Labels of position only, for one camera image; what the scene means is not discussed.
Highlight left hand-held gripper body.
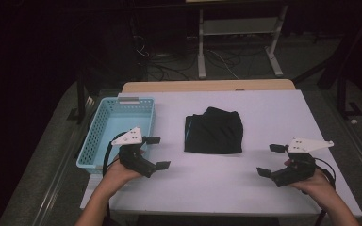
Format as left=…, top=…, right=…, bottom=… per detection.
left=111, top=126, right=156, bottom=179

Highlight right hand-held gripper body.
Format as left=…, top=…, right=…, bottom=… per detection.
left=271, top=137, right=335, bottom=188

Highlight light blue plastic basket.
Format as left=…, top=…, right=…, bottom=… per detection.
left=75, top=96, right=156, bottom=175

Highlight black pants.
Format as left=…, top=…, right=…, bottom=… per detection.
left=184, top=106, right=244, bottom=155

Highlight person's right hand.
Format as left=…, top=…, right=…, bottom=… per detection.
left=287, top=170, right=336, bottom=202

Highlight person's left hand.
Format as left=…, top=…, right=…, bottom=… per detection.
left=102, top=159, right=142, bottom=197

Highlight white table board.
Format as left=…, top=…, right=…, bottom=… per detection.
left=79, top=89, right=362, bottom=218

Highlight wooden table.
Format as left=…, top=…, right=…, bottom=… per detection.
left=121, top=78, right=297, bottom=94

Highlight white metal stand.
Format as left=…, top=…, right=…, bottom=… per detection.
left=197, top=4, right=288, bottom=79

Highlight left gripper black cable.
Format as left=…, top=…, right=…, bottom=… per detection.
left=102, top=131, right=127, bottom=177

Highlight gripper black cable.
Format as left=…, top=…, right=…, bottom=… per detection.
left=313, top=157, right=337, bottom=190
left=102, top=131, right=127, bottom=177

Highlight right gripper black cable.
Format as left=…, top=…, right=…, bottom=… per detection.
left=313, top=157, right=337, bottom=190

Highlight tangle of floor cables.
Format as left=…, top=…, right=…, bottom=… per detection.
left=133, top=34, right=243, bottom=81

